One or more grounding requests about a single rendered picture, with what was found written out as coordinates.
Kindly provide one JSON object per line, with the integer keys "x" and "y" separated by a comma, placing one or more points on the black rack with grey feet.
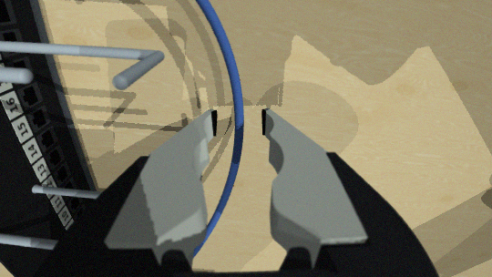
{"x": 39, "y": 147}

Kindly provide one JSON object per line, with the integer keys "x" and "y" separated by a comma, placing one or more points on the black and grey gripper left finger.
{"x": 157, "y": 204}

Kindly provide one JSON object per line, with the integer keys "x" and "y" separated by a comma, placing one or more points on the blue cable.
{"x": 226, "y": 50}

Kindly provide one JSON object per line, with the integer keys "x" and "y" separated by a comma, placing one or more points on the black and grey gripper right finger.
{"x": 320, "y": 203}

